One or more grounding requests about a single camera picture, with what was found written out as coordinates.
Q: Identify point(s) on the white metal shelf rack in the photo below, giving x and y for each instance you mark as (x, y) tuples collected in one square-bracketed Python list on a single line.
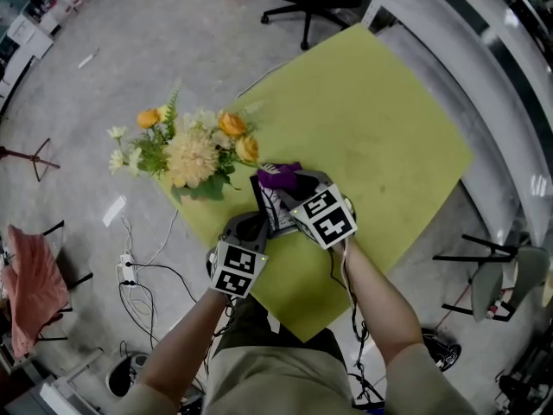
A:
[(453, 59)]

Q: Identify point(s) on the person's dark olive trousers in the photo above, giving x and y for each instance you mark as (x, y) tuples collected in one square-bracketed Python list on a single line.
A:
[(259, 322)]

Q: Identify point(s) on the black metal chair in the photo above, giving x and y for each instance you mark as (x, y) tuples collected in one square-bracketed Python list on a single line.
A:
[(80, 280)]

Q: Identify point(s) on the person's right forearm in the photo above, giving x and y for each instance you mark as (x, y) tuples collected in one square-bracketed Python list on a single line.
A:
[(380, 301)]

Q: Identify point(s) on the person's black white shoe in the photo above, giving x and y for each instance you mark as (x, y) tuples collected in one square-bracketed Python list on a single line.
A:
[(441, 350)]

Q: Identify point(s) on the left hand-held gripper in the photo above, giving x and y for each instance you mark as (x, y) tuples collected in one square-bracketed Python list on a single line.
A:
[(235, 268)]

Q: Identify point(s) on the white water dispenser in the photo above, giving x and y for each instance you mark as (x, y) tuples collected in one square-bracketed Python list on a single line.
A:
[(28, 37)]

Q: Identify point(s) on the small white floor strip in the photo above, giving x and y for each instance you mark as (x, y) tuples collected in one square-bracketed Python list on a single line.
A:
[(88, 58)]

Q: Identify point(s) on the yellow orange flower bouquet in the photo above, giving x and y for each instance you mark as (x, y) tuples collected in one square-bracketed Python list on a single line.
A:
[(190, 158)]

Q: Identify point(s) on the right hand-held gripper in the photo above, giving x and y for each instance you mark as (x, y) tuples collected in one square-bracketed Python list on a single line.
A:
[(328, 218)]

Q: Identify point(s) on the grey plastic chair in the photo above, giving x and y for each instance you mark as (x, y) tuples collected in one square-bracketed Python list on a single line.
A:
[(488, 283)]

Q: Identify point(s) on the white power strip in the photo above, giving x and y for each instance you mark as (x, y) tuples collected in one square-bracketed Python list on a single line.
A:
[(126, 270)]

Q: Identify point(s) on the purple cleaning cloth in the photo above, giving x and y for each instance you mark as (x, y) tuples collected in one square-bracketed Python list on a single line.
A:
[(281, 176)]

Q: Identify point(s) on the dark red metal stand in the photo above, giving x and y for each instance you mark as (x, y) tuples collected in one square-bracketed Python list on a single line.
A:
[(26, 157)]

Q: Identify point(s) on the pink cloth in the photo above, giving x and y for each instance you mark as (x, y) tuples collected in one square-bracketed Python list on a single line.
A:
[(34, 292)]

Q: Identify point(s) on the person's light shirt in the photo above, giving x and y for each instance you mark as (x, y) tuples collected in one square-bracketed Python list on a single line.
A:
[(281, 383)]

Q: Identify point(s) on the white paper sheet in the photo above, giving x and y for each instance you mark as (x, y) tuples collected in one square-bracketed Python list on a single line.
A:
[(114, 210)]

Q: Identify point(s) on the person's left forearm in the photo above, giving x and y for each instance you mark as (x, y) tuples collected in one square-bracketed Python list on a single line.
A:
[(181, 344)]

